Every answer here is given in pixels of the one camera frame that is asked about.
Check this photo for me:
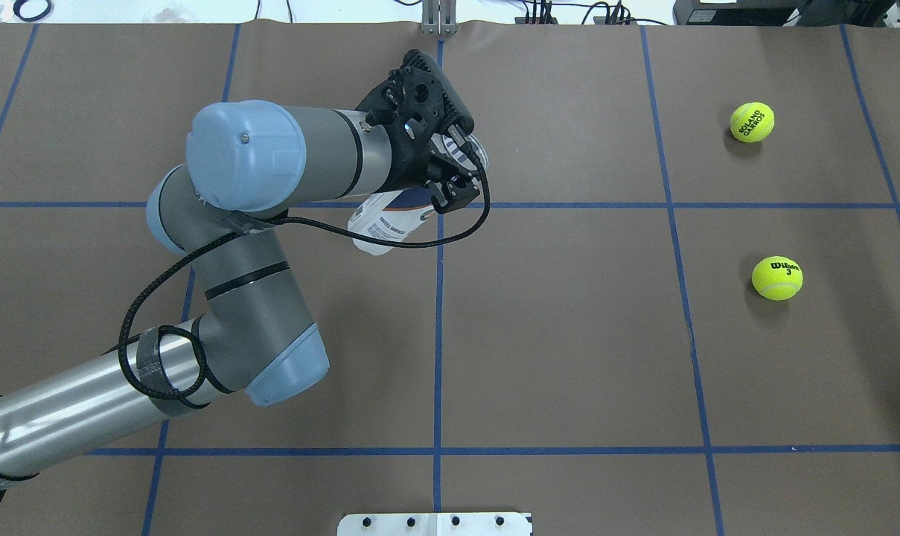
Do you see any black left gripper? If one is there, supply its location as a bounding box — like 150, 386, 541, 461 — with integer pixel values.
389, 112, 488, 214

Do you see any clear Wilson tennis ball can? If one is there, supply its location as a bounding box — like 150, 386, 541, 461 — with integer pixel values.
347, 135, 446, 255

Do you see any Wilson 3 tennis ball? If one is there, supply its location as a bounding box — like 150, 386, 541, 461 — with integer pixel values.
750, 257, 804, 301

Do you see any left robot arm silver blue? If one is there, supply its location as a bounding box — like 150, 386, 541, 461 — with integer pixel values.
0, 98, 488, 494

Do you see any Roland Garros tennis ball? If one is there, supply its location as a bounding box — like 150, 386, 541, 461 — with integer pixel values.
729, 102, 776, 143

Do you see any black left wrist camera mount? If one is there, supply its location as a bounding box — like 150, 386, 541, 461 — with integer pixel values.
357, 50, 476, 140

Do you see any aluminium frame post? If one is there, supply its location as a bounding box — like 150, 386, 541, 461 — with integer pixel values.
420, 0, 459, 36

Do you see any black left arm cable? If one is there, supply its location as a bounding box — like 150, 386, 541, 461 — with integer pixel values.
117, 127, 492, 409

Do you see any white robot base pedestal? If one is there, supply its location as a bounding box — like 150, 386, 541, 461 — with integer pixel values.
336, 511, 534, 535

